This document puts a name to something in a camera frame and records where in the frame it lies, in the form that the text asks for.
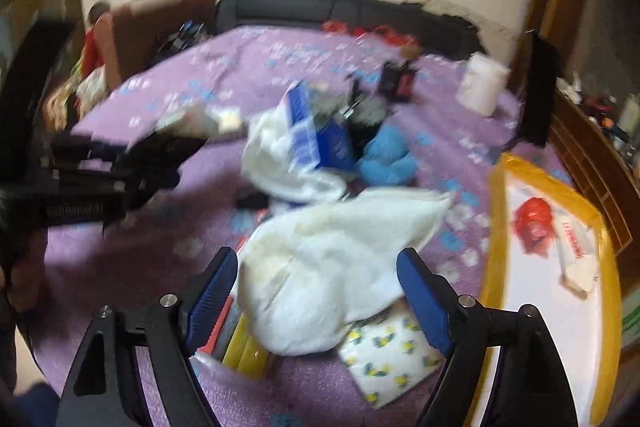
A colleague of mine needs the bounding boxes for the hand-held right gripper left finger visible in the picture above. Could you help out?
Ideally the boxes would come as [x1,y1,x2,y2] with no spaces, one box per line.
[60,247,238,427]

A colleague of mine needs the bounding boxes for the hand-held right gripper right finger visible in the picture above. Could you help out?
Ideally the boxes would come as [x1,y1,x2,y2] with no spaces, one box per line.
[396,248,581,427]

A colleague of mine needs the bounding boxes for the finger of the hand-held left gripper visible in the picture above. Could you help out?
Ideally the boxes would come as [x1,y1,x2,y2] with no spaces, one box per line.
[55,167,181,208]
[50,132,211,168]

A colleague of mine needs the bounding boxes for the lemon print tissue pack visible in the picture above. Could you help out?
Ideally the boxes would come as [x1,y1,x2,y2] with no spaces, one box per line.
[337,307,446,408]

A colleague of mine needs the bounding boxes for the yellow taped cardboard box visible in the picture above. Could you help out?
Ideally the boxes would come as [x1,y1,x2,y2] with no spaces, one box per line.
[480,152,626,427]

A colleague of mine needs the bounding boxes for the white fluffy towel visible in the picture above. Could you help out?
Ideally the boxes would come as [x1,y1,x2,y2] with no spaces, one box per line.
[235,189,456,355]

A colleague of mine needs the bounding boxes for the blue white cotton packet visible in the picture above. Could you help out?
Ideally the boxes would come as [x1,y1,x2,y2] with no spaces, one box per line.
[286,81,323,172]

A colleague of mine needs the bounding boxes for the person's left forearm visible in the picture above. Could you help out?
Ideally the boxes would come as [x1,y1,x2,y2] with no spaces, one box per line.
[0,227,51,408]

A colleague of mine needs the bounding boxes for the yellow green striped packet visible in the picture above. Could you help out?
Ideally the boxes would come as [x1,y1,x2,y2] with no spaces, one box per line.
[220,312,273,380]

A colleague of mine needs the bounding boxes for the brown armchair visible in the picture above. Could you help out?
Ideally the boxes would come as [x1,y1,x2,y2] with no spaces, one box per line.
[95,0,217,90]

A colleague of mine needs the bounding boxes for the blue plush towel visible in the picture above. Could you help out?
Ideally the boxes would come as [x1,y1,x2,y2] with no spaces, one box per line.
[360,124,418,185]

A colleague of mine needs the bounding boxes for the white packet red label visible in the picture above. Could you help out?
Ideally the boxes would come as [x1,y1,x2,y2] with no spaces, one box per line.
[555,217,606,295]

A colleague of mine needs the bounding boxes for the black round motor device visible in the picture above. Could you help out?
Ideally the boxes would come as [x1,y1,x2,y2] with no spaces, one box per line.
[345,82,391,142]

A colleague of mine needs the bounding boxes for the green white carton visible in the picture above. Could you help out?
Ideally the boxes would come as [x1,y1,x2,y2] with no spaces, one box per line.
[620,287,640,353]

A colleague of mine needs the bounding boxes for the wooden cabinet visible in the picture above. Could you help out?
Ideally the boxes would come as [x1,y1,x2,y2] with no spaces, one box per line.
[550,77,640,258]

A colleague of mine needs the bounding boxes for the black device red label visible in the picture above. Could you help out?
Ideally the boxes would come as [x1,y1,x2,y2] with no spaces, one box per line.
[382,62,418,102]

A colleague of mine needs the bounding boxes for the white plastic jar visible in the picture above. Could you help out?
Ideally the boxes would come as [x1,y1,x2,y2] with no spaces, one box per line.
[457,53,511,116]

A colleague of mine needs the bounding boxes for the dark grey sofa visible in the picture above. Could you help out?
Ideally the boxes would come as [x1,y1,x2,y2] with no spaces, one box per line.
[215,0,481,58]

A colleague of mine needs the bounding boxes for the black phone on stand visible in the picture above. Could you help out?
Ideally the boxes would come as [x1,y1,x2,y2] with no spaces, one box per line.
[520,32,561,148]

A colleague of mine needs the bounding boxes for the assorted small trinkets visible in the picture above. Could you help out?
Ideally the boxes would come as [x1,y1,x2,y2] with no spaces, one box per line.
[557,74,640,152]

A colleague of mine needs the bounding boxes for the black cable tangle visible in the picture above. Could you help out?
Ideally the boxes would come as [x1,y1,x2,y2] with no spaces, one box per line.
[157,22,208,58]

